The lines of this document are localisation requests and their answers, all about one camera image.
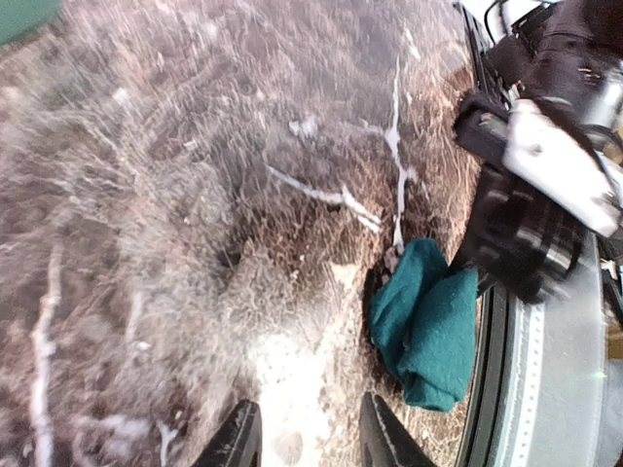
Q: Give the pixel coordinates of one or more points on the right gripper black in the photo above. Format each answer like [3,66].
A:
[515,235]

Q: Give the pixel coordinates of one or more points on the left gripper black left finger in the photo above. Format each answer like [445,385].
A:
[238,440]

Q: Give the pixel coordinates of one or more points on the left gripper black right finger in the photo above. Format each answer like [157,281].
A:
[384,441]

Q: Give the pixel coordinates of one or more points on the dark green sock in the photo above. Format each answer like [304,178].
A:
[423,322]

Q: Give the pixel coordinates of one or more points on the green compartment tray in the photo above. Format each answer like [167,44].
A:
[19,17]

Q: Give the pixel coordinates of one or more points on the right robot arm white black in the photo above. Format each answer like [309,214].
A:
[558,55]

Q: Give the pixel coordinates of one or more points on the white slotted cable duct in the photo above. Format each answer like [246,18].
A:
[527,385]

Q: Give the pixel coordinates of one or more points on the black front rail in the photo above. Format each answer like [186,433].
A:
[478,441]

